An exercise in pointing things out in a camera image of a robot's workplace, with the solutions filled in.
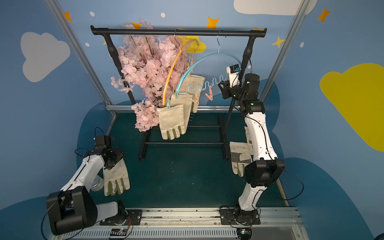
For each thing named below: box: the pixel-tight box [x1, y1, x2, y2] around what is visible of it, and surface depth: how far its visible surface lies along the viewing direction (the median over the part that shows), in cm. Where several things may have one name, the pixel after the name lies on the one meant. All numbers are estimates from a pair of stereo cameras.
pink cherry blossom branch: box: [110, 19, 189, 133], surface depth 75 cm
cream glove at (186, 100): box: [170, 94, 193, 135], surface depth 80 cm
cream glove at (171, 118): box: [156, 104, 186, 141], surface depth 77 cm
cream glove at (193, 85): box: [178, 75, 206, 114], surface depth 85 cm
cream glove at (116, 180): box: [103, 158, 131, 197], surface depth 87 cm
